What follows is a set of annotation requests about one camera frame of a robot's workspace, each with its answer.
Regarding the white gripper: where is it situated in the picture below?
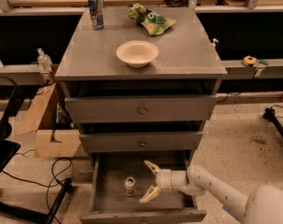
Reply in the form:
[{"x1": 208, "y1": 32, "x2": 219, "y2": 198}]
[{"x1": 139, "y1": 161, "x2": 189, "y2": 203}]

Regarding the silver 7up can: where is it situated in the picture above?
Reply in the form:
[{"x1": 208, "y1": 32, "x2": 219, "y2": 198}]
[{"x1": 124, "y1": 176, "x2": 137, "y2": 197}]

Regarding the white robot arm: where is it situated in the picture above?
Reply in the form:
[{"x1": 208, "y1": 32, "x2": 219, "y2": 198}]
[{"x1": 139, "y1": 161, "x2": 283, "y2": 224}]

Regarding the grey bottom drawer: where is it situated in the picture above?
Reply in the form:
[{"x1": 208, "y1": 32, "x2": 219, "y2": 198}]
[{"x1": 80, "y1": 151, "x2": 206, "y2": 224}]

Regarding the grey drawer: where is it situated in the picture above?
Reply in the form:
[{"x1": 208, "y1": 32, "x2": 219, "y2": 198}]
[
  {"x1": 80, "y1": 151, "x2": 206, "y2": 224},
  {"x1": 80, "y1": 132, "x2": 203, "y2": 152},
  {"x1": 65, "y1": 95, "x2": 217, "y2": 123}
]

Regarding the grey middle drawer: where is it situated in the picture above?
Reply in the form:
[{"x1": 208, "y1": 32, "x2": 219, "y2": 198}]
[{"x1": 80, "y1": 132, "x2": 203, "y2": 152}]

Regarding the grey drawer cabinet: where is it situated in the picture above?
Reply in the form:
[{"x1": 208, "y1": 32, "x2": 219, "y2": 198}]
[{"x1": 54, "y1": 6, "x2": 228, "y2": 173}]

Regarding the grey top drawer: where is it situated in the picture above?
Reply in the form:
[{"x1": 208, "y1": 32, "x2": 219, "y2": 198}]
[{"x1": 65, "y1": 95, "x2": 217, "y2": 123}]

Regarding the blue soda can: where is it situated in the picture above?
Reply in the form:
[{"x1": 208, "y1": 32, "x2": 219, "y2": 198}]
[{"x1": 88, "y1": 0, "x2": 104, "y2": 30}]

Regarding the cardboard box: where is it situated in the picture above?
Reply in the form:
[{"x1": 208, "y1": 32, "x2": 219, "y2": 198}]
[{"x1": 16, "y1": 83, "x2": 85, "y2": 158}]

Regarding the white paper bowl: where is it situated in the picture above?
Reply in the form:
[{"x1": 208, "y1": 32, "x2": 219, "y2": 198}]
[{"x1": 116, "y1": 40, "x2": 159, "y2": 68}]

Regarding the black tripod leg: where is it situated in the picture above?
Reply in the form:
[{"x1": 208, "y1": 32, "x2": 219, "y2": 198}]
[{"x1": 263, "y1": 108, "x2": 283, "y2": 138}]

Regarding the small white pump bottle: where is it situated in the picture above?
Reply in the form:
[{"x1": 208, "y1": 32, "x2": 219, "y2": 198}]
[{"x1": 211, "y1": 38, "x2": 219, "y2": 49}]

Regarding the green chip bag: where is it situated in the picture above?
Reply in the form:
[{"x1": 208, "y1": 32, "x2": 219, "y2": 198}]
[{"x1": 128, "y1": 3, "x2": 177, "y2": 36}]

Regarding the clear sanitizer bottle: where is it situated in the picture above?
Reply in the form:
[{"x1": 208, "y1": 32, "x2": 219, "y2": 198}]
[{"x1": 37, "y1": 48, "x2": 52, "y2": 72}]

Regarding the black stand frame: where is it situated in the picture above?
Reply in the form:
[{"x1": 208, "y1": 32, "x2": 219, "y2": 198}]
[{"x1": 0, "y1": 77, "x2": 72, "y2": 224}]

